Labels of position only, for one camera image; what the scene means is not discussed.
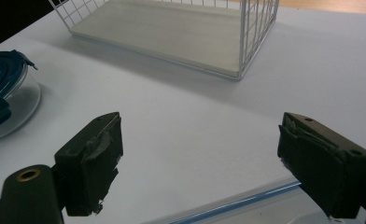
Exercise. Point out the wooden board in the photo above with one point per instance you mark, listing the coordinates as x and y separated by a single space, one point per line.
327 6

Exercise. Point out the dark blue round lid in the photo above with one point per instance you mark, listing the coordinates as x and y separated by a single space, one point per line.
0 74

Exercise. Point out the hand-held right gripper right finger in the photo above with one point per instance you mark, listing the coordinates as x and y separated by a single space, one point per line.
324 174

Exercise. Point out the rectangular clear container blue seal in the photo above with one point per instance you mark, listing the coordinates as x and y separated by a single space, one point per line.
252 213

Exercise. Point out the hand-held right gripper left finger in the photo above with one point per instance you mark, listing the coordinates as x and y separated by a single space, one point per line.
91 174

